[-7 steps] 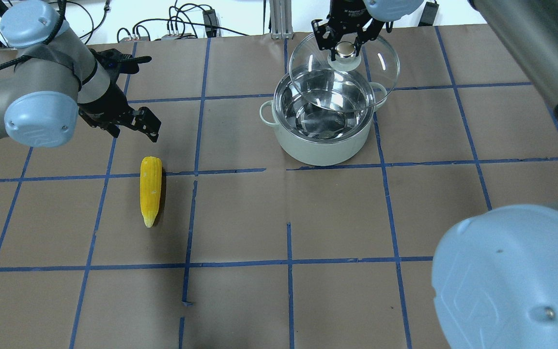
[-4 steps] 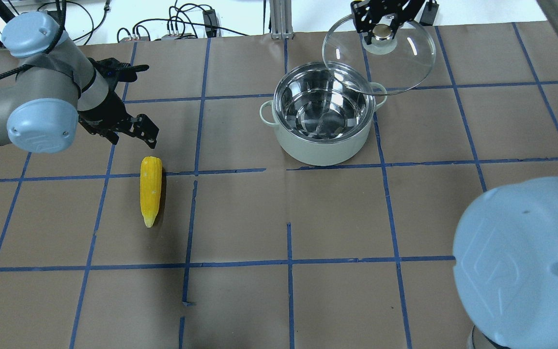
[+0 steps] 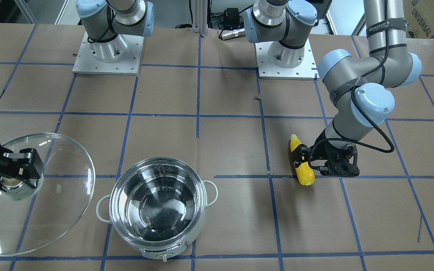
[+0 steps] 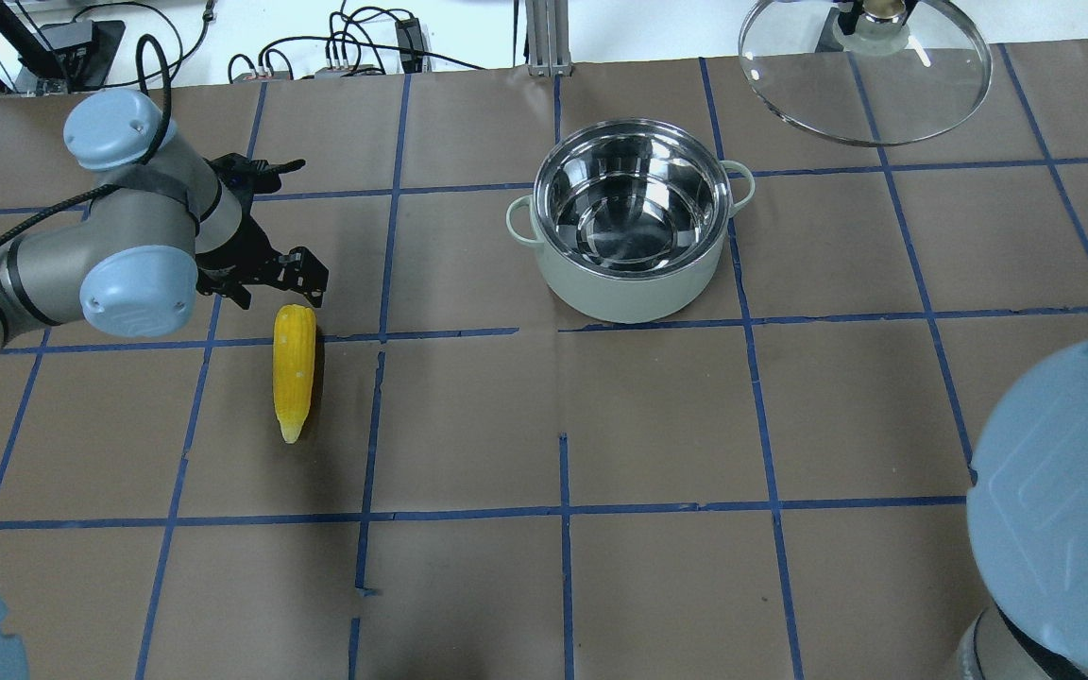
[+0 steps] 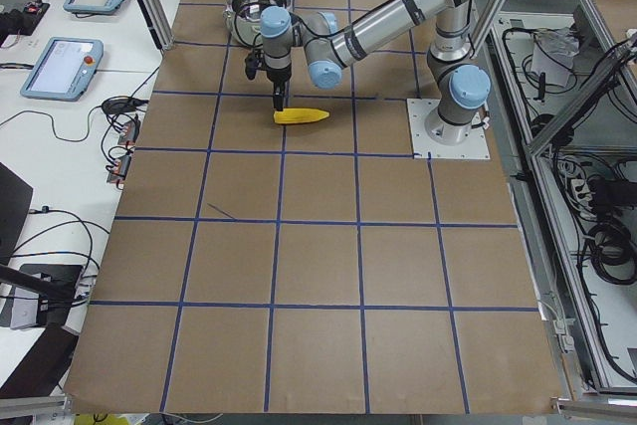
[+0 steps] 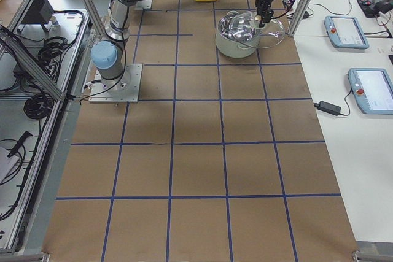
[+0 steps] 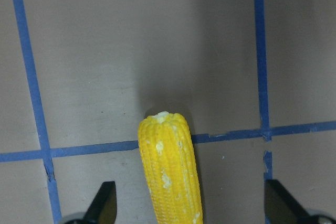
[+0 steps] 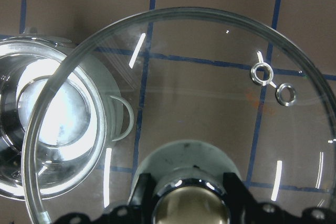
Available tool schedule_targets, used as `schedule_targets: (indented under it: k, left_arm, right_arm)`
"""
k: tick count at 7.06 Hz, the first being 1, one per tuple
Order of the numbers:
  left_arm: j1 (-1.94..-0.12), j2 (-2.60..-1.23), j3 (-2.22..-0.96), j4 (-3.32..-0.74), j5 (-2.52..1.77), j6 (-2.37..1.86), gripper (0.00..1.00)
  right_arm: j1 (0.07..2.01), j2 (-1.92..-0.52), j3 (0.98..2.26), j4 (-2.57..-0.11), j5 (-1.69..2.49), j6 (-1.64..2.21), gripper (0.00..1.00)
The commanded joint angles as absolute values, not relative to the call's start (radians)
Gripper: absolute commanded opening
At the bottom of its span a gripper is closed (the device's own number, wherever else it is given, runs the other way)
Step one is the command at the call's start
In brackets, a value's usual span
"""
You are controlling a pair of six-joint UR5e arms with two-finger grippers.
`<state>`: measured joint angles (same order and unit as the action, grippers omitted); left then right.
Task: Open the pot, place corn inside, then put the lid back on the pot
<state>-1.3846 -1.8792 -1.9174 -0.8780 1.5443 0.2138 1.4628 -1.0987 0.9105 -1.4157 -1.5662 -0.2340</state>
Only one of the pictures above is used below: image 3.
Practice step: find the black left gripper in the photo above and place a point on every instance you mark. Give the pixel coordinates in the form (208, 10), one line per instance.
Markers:
(319, 151)

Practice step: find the black power adapter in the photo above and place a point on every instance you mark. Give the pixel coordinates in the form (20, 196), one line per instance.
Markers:
(231, 19)

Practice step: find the yellow corn cob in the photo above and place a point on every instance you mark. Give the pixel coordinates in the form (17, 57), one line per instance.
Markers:
(300, 158)

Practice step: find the cardboard box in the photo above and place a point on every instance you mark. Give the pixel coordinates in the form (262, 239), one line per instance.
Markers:
(420, 17)

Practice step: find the aluminium frame post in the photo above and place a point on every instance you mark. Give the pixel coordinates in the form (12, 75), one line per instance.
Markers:
(200, 16)

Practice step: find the glass pot lid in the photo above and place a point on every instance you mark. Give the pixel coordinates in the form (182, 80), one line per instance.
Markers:
(28, 223)

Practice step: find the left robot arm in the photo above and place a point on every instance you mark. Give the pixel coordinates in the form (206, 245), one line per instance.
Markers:
(358, 88)

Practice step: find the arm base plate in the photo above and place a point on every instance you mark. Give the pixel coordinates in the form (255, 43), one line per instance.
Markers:
(278, 62)
(118, 57)

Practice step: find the pale green steel pot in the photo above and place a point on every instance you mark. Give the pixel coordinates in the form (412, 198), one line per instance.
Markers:
(158, 207)

